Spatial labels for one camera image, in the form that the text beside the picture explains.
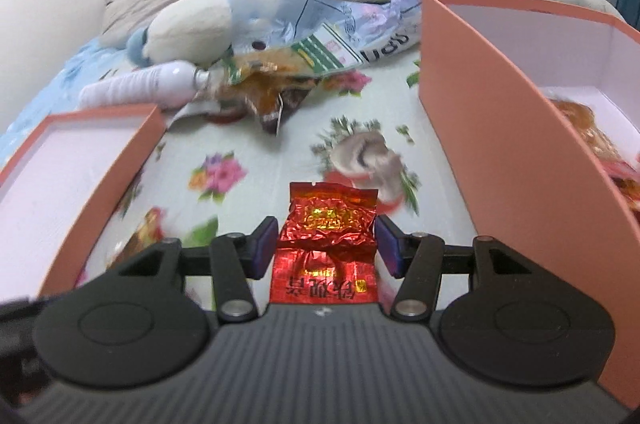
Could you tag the blue white plush toy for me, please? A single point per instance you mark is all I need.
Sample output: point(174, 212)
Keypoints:
point(201, 31)

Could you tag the white spray bottle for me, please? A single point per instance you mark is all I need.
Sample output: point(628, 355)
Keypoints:
point(167, 85)

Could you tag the blue white plastic bag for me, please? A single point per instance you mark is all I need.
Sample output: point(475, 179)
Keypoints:
point(328, 35)

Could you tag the clear brown dried snack packet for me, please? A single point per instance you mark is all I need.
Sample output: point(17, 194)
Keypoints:
point(624, 176)

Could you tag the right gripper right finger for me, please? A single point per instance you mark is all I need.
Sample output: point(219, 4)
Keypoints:
point(420, 260)

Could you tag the pink deep box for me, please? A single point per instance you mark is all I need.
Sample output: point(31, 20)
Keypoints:
point(525, 175)

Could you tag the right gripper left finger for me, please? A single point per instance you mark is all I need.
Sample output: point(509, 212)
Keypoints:
point(230, 261)

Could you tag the floral plastic tablecloth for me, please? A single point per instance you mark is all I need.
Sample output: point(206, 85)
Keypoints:
point(204, 178)

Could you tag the pink box lid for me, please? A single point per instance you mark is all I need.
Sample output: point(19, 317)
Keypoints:
point(61, 187)

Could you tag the red foil snack packet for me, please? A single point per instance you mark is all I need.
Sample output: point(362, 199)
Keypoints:
point(326, 248)

